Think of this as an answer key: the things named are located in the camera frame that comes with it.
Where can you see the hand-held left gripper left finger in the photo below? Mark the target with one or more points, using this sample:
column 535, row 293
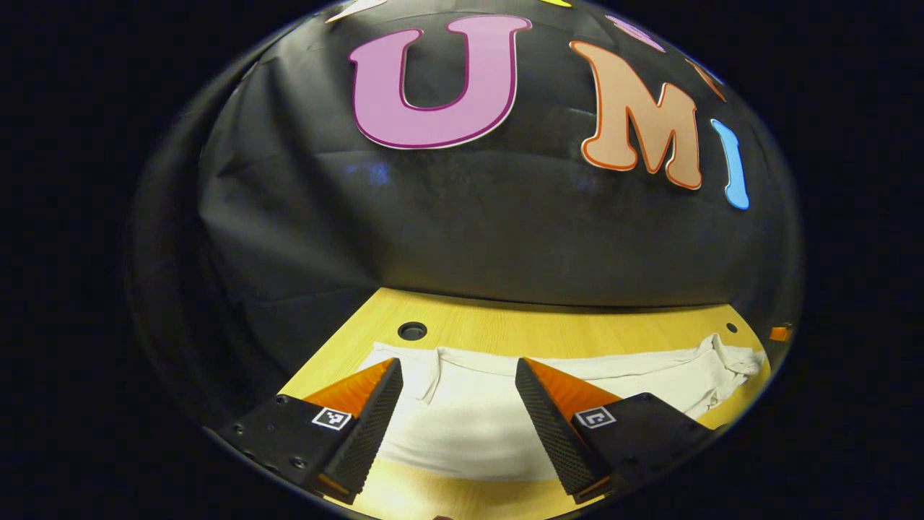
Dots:
column 368, row 433

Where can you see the white jeans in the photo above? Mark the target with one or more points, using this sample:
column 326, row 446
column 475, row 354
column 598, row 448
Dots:
column 469, row 412

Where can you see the black backdrop cloth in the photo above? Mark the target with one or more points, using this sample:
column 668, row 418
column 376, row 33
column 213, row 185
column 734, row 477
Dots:
column 469, row 231

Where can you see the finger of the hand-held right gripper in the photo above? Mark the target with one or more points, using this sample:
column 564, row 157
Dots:
column 779, row 334

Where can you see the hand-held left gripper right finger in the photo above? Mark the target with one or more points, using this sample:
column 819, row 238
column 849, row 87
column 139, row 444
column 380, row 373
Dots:
column 556, row 440

